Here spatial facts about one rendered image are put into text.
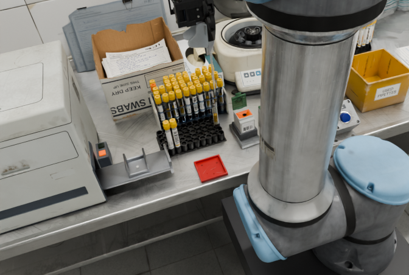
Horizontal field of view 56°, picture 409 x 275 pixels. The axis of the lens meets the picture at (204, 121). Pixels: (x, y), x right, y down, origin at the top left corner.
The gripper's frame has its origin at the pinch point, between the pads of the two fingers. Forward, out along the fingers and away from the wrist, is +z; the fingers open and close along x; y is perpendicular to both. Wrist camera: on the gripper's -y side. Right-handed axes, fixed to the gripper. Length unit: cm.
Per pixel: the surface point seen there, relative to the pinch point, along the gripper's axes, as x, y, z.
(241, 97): 2.0, -6.5, 15.1
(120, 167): 6.6, 27.6, 22.1
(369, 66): -2, -48, 21
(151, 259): -23, 32, 114
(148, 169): 11.2, 21.1, 21.0
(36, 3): -52, 40, 0
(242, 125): 7.2, -4.4, 19.7
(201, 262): -13, 11, 114
